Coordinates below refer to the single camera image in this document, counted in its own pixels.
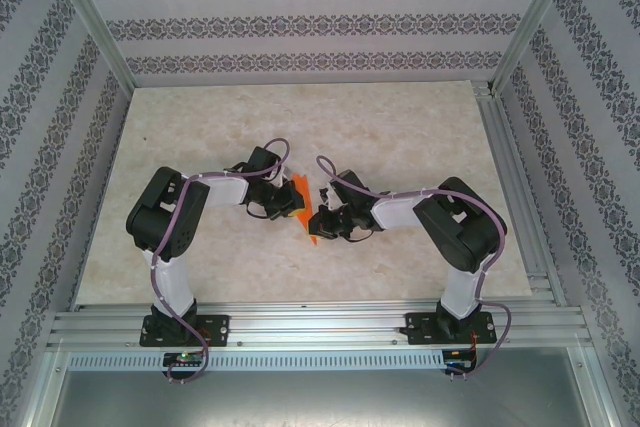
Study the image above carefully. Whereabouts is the orange paper sheet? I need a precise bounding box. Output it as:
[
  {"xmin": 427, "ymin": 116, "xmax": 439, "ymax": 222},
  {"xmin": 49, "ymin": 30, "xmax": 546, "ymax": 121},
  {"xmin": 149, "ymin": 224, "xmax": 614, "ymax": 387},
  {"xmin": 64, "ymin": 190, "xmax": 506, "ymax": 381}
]
[{"xmin": 291, "ymin": 172, "xmax": 322, "ymax": 247}]

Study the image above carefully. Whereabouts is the grey metal sheet panel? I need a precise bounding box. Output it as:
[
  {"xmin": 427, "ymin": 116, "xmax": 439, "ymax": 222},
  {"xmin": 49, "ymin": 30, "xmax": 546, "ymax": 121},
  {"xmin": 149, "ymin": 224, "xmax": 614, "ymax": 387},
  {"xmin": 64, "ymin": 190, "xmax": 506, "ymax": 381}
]
[{"xmin": 19, "ymin": 346, "xmax": 621, "ymax": 427}]

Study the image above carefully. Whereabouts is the long aluminium mounting rail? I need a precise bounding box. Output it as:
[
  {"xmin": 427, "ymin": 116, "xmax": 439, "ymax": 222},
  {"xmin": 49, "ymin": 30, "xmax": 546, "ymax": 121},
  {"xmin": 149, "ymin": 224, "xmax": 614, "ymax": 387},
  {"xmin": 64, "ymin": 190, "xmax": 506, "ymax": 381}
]
[{"xmin": 47, "ymin": 299, "xmax": 591, "ymax": 348}]

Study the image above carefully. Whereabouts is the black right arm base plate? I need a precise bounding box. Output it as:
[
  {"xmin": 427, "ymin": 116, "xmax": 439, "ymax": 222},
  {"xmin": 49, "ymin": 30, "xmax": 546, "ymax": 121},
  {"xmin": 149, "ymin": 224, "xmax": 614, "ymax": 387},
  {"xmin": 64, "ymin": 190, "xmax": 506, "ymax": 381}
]
[{"xmin": 403, "ymin": 310, "xmax": 496, "ymax": 347}]

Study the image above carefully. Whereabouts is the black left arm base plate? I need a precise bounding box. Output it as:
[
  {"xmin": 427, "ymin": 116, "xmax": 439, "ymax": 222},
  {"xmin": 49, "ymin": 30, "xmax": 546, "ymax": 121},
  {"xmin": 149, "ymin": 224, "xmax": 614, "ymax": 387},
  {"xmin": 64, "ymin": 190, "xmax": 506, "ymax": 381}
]
[{"xmin": 139, "ymin": 314, "xmax": 231, "ymax": 348}]

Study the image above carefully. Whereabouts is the slotted grey cable duct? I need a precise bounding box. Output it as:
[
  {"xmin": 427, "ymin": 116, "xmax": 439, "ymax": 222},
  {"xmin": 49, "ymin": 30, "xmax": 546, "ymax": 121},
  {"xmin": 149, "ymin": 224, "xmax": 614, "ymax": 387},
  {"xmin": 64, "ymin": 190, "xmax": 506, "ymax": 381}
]
[{"xmin": 67, "ymin": 350, "xmax": 446, "ymax": 372}]

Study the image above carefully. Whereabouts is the aluminium side rail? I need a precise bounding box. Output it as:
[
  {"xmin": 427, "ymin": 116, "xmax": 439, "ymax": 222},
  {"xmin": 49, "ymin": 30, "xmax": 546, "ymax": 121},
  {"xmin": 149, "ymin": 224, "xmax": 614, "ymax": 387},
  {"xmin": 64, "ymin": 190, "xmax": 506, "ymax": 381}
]
[{"xmin": 472, "ymin": 81, "xmax": 569, "ymax": 306}]

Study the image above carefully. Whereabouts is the aluminium frame post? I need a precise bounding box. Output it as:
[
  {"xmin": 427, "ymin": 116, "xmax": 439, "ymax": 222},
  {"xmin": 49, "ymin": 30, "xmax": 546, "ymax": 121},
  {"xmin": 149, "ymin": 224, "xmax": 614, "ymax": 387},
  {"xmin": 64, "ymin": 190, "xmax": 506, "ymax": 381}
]
[
  {"xmin": 44, "ymin": 0, "xmax": 136, "ymax": 91},
  {"xmin": 492, "ymin": 0, "xmax": 584, "ymax": 93}
]

